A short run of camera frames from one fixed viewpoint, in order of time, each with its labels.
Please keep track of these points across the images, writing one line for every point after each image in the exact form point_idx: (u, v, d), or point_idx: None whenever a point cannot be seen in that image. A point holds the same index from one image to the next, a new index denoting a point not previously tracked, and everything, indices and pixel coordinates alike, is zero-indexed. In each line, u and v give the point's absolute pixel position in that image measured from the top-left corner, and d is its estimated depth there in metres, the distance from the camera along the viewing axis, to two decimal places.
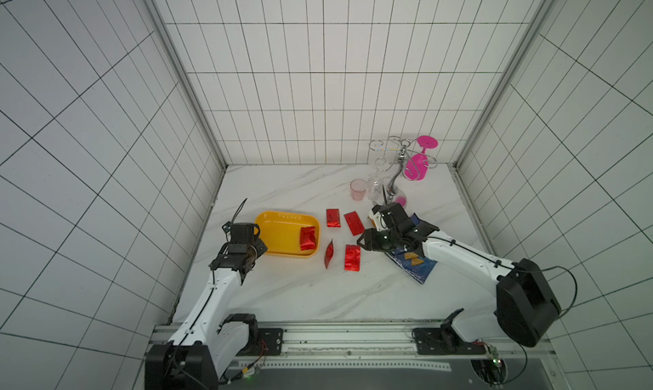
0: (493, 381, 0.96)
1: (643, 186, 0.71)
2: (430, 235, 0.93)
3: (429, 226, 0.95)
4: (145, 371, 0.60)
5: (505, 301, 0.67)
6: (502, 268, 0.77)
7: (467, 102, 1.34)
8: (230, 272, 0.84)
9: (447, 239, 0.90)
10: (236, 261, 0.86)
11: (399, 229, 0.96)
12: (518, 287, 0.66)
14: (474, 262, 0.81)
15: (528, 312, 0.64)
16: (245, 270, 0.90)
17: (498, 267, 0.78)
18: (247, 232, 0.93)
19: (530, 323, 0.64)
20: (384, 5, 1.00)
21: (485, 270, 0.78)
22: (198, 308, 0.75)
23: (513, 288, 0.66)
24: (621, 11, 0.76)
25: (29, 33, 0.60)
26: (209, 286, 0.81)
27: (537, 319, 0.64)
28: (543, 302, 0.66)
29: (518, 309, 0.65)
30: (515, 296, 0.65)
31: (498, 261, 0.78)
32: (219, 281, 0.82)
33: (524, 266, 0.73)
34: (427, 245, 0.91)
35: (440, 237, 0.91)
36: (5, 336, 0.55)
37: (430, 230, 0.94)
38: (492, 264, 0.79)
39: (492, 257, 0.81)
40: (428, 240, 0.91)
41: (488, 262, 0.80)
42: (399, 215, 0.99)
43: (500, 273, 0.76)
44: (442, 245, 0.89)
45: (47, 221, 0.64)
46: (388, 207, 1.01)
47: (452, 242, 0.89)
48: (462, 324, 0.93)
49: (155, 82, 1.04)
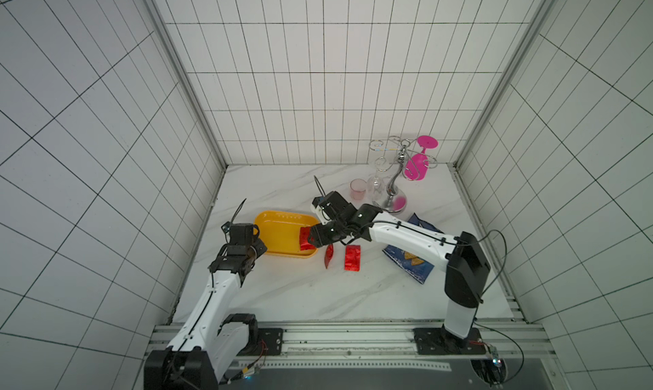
0: (493, 381, 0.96)
1: (643, 186, 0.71)
2: (375, 220, 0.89)
3: (371, 208, 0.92)
4: (145, 378, 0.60)
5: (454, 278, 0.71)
6: (448, 245, 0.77)
7: (468, 102, 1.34)
8: (230, 274, 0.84)
9: (393, 221, 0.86)
10: (236, 262, 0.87)
11: (340, 217, 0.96)
12: (463, 263, 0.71)
14: (423, 242, 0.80)
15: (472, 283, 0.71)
16: (245, 271, 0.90)
17: (444, 244, 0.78)
18: (247, 233, 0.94)
19: (474, 293, 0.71)
20: (384, 5, 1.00)
21: (433, 250, 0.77)
22: (197, 313, 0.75)
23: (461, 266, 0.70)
24: (621, 11, 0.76)
25: (29, 33, 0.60)
26: (208, 290, 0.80)
27: (477, 285, 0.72)
28: (479, 268, 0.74)
29: (465, 283, 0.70)
30: (462, 272, 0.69)
31: (443, 239, 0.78)
32: (219, 284, 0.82)
33: (463, 238, 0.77)
34: (374, 230, 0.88)
35: (385, 220, 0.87)
36: (6, 336, 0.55)
37: (375, 214, 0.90)
38: (437, 241, 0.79)
39: (436, 234, 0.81)
40: (374, 225, 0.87)
41: (434, 240, 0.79)
42: (338, 204, 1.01)
43: (446, 251, 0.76)
44: (388, 228, 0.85)
45: (47, 221, 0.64)
46: (328, 199, 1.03)
47: (398, 223, 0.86)
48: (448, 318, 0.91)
49: (155, 82, 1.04)
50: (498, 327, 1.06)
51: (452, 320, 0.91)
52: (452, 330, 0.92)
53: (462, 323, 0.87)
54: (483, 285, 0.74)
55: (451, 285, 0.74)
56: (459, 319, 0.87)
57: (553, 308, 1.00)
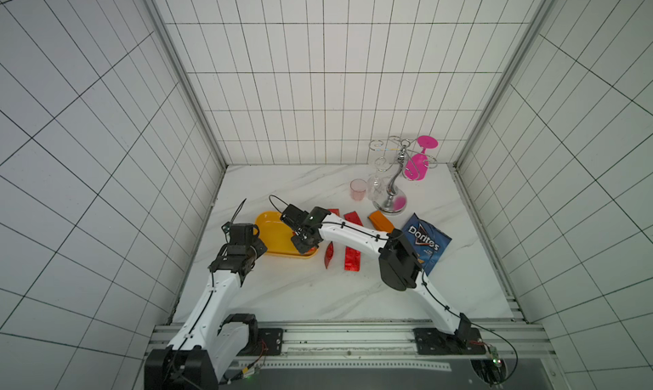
0: (493, 381, 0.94)
1: (642, 186, 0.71)
2: (325, 221, 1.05)
3: (322, 211, 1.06)
4: (145, 376, 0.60)
5: (385, 266, 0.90)
6: (382, 240, 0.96)
7: (468, 102, 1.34)
8: (231, 274, 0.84)
9: (337, 221, 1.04)
10: (236, 262, 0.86)
11: (297, 224, 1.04)
12: (391, 253, 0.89)
14: (361, 240, 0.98)
15: (400, 268, 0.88)
16: (245, 271, 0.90)
17: (377, 240, 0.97)
18: (247, 232, 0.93)
19: (401, 277, 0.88)
20: (384, 4, 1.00)
21: (370, 245, 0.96)
22: (198, 312, 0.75)
23: (388, 254, 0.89)
24: (621, 11, 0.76)
25: (30, 34, 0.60)
26: (208, 289, 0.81)
27: (406, 271, 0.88)
28: (408, 257, 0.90)
29: (394, 268, 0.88)
30: (390, 260, 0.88)
31: (377, 235, 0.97)
32: (219, 284, 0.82)
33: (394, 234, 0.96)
34: (322, 230, 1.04)
35: (332, 221, 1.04)
36: (5, 336, 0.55)
37: (324, 216, 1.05)
38: (373, 238, 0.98)
39: (372, 232, 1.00)
40: (322, 226, 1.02)
41: (371, 237, 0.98)
42: (293, 212, 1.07)
43: (379, 245, 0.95)
44: (334, 228, 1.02)
45: (46, 220, 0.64)
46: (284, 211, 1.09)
47: (342, 223, 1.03)
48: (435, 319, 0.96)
49: (155, 82, 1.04)
50: (496, 327, 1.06)
51: (437, 318, 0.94)
52: (442, 327, 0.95)
53: (439, 315, 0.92)
54: (414, 271, 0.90)
55: (387, 275, 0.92)
56: (432, 311, 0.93)
57: (553, 308, 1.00)
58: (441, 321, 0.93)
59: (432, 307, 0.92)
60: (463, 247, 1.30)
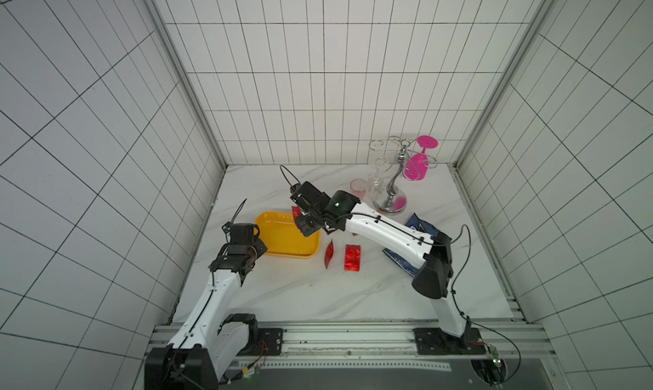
0: (493, 381, 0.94)
1: (642, 186, 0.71)
2: (352, 211, 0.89)
3: (349, 197, 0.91)
4: (146, 375, 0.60)
5: (426, 275, 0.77)
6: (425, 245, 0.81)
7: (468, 102, 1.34)
8: (231, 274, 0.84)
9: (371, 214, 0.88)
10: (236, 262, 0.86)
11: (314, 207, 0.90)
12: (439, 263, 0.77)
14: (401, 240, 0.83)
15: (442, 280, 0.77)
16: (245, 271, 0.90)
17: (421, 243, 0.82)
18: (247, 232, 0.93)
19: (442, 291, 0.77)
20: (384, 5, 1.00)
21: (411, 248, 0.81)
22: (198, 310, 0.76)
23: (437, 266, 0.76)
24: (621, 10, 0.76)
25: (30, 34, 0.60)
26: (209, 288, 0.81)
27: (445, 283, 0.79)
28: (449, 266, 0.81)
29: (437, 281, 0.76)
30: (438, 272, 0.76)
31: (421, 238, 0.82)
32: (219, 283, 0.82)
33: (439, 239, 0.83)
34: (350, 222, 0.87)
35: (364, 213, 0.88)
36: (5, 336, 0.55)
37: (351, 204, 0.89)
38: (415, 240, 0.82)
39: (414, 234, 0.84)
40: (351, 217, 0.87)
41: (412, 239, 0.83)
42: (310, 193, 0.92)
43: (424, 250, 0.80)
44: (366, 223, 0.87)
45: (47, 220, 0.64)
46: (300, 189, 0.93)
47: (378, 218, 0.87)
48: (445, 319, 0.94)
49: (155, 82, 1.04)
50: (497, 327, 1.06)
51: (446, 320, 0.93)
52: (449, 329, 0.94)
53: (451, 319, 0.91)
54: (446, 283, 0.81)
55: (422, 286, 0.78)
56: (445, 314, 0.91)
57: (553, 308, 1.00)
58: (451, 324, 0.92)
59: (448, 313, 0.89)
60: (463, 247, 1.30)
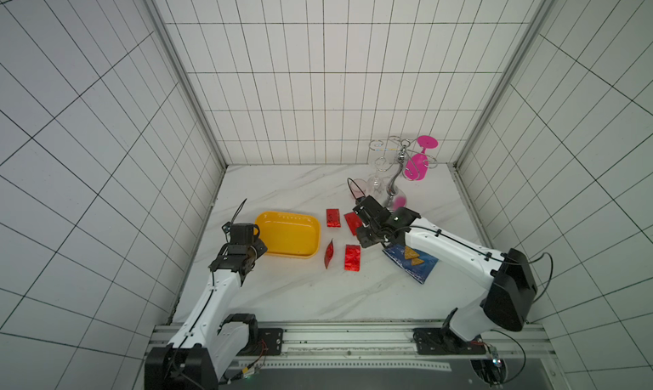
0: (493, 381, 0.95)
1: (642, 186, 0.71)
2: (411, 225, 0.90)
3: (409, 212, 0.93)
4: (145, 375, 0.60)
5: (495, 296, 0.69)
6: (494, 261, 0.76)
7: (468, 102, 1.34)
8: (231, 274, 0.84)
9: (432, 228, 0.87)
10: (236, 262, 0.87)
11: (374, 220, 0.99)
12: (510, 281, 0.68)
14: (466, 255, 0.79)
15: (517, 302, 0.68)
16: (245, 271, 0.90)
17: (489, 260, 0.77)
18: (247, 232, 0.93)
19: (518, 315, 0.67)
20: (384, 5, 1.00)
21: (477, 264, 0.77)
22: (198, 310, 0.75)
23: (507, 284, 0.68)
24: (622, 10, 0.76)
25: (30, 34, 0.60)
26: (209, 288, 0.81)
27: (522, 308, 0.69)
28: (526, 288, 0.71)
29: (510, 303, 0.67)
30: (509, 291, 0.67)
31: (489, 254, 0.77)
32: (219, 283, 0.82)
33: (511, 256, 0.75)
34: (410, 235, 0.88)
35: (424, 227, 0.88)
36: (5, 336, 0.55)
37: (411, 219, 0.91)
38: (481, 256, 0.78)
39: (480, 250, 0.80)
40: (411, 229, 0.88)
41: (478, 254, 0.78)
42: (372, 207, 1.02)
43: (492, 267, 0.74)
44: (427, 236, 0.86)
45: (46, 220, 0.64)
46: (361, 202, 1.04)
47: (438, 232, 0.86)
48: (459, 324, 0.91)
49: (155, 82, 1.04)
50: (500, 327, 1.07)
51: (458, 323, 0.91)
52: (456, 330, 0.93)
53: (473, 330, 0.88)
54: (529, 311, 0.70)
55: (496, 308, 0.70)
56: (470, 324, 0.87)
57: (553, 308, 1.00)
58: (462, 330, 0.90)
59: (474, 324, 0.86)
60: None
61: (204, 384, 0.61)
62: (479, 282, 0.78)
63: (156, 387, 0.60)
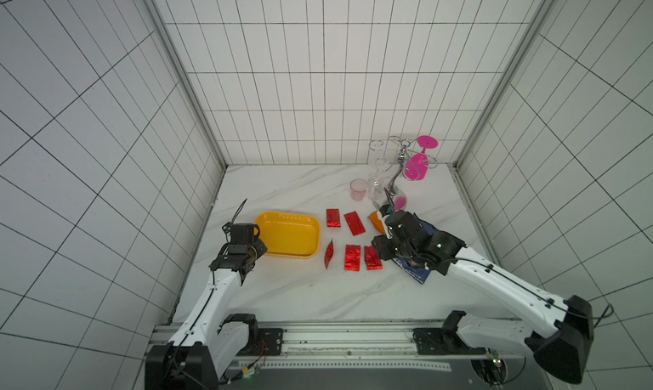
0: (493, 381, 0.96)
1: (643, 187, 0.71)
2: (457, 256, 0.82)
3: (453, 240, 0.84)
4: (145, 373, 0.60)
5: (558, 348, 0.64)
6: (557, 309, 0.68)
7: (468, 102, 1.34)
8: (231, 274, 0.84)
9: (481, 262, 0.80)
10: (236, 262, 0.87)
11: (413, 245, 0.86)
12: (577, 336, 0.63)
14: (524, 299, 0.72)
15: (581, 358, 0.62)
16: (245, 271, 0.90)
17: (551, 307, 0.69)
18: (247, 232, 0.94)
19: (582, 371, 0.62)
20: (384, 4, 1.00)
21: (536, 310, 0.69)
22: (198, 309, 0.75)
23: (575, 339, 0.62)
24: (622, 10, 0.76)
25: (30, 34, 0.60)
26: (209, 286, 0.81)
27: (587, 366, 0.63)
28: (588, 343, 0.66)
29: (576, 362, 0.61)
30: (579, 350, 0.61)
31: (551, 301, 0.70)
32: (219, 281, 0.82)
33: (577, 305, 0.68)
34: (456, 267, 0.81)
35: (473, 260, 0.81)
36: (5, 336, 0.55)
37: (457, 249, 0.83)
38: (542, 302, 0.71)
39: (540, 294, 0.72)
40: (458, 263, 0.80)
41: (538, 299, 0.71)
42: (412, 228, 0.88)
43: (556, 317, 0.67)
44: (477, 272, 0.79)
45: (46, 220, 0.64)
46: (400, 220, 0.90)
47: (489, 268, 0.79)
48: (478, 330, 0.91)
49: (155, 82, 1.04)
50: None
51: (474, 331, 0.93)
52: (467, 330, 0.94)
53: (480, 337, 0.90)
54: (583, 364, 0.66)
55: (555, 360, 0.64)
56: (483, 336, 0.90)
57: None
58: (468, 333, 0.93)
59: (489, 336, 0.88)
60: None
61: (204, 382, 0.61)
62: (535, 327, 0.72)
63: (156, 387, 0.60)
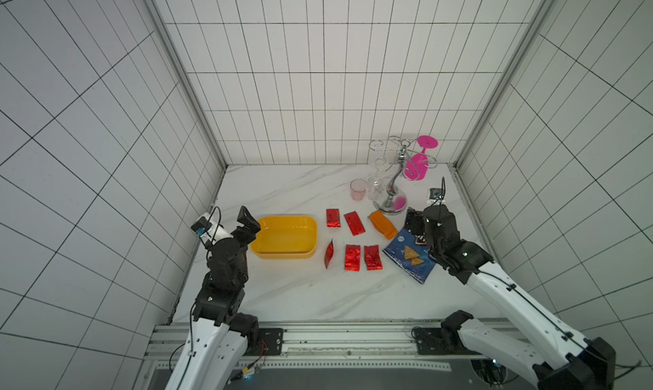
0: (493, 381, 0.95)
1: (643, 187, 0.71)
2: (480, 267, 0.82)
3: (480, 252, 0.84)
4: None
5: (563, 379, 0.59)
6: (573, 344, 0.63)
7: (468, 102, 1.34)
8: (214, 328, 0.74)
9: (505, 280, 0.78)
10: (221, 303, 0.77)
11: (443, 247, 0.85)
12: (588, 373, 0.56)
14: (539, 324, 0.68)
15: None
16: (232, 308, 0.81)
17: (567, 340, 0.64)
18: (226, 268, 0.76)
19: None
20: (385, 4, 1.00)
21: (550, 339, 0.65)
22: (176, 381, 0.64)
23: (581, 372, 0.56)
24: (621, 11, 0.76)
25: (30, 33, 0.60)
26: (187, 353, 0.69)
27: None
28: None
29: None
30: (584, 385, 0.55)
31: (569, 333, 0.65)
32: (199, 344, 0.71)
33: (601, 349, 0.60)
34: (477, 278, 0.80)
35: (495, 274, 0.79)
36: (5, 336, 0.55)
37: (483, 262, 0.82)
38: (560, 333, 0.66)
39: (560, 325, 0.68)
40: (480, 274, 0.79)
41: (556, 329, 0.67)
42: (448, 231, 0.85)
43: (570, 350, 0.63)
44: (497, 286, 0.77)
45: (46, 220, 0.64)
46: (440, 218, 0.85)
47: (511, 286, 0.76)
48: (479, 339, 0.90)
49: (155, 82, 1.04)
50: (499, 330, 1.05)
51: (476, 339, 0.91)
52: (471, 336, 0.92)
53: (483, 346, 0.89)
54: None
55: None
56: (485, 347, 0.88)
57: (553, 308, 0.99)
58: (471, 338, 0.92)
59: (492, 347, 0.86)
60: None
61: None
62: (547, 358, 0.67)
63: None
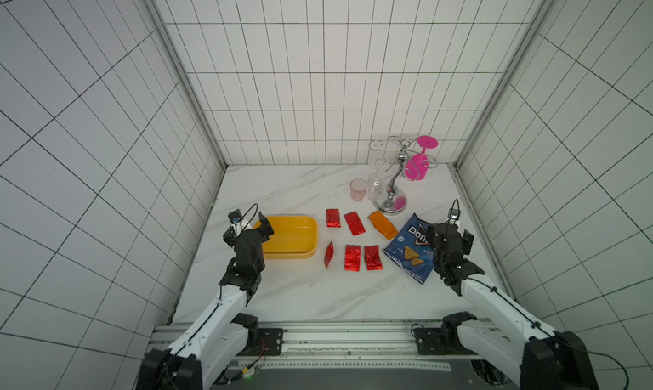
0: (493, 381, 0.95)
1: (642, 187, 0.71)
2: (471, 274, 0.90)
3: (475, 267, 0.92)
4: (139, 377, 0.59)
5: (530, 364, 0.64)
6: (540, 330, 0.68)
7: (468, 102, 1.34)
8: (240, 291, 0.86)
9: (488, 284, 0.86)
10: (245, 282, 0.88)
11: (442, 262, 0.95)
12: (547, 352, 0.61)
14: (510, 315, 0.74)
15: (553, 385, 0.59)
16: (252, 290, 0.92)
17: (535, 328, 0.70)
18: (248, 251, 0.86)
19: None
20: (384, 4, 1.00)
21: (519, 326, 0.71)
22: (199, 323, 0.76)
23: (540, 350, 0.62)
24: (621, 11, 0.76)
25: (30, 34, 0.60)
26: (216, 301, 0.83)
27: None
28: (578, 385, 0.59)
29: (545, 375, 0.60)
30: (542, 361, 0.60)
31: (536, 322, 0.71)
32: (225, 297, 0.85)
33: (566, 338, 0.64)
34: (464, 283, 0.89)
35: (483, 280, 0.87)
36: (5, 336, 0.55)
37: (474, 273, 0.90)
38: (529, 322, 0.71)
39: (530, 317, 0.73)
40: (468, 280, 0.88)
41: (525, 319, 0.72)
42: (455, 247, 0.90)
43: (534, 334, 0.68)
44: (480, 289, 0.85)
45: (47, 220, 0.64)
46: (448, 235, 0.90)
47: (492, 289, 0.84)
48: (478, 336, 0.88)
49: (155, 82, 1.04)
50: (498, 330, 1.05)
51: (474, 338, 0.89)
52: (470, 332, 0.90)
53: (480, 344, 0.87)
54: None
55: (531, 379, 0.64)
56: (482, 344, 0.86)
57: (553, 308, 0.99)
58: (469, 336, 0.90)
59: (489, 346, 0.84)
60: None
61: None
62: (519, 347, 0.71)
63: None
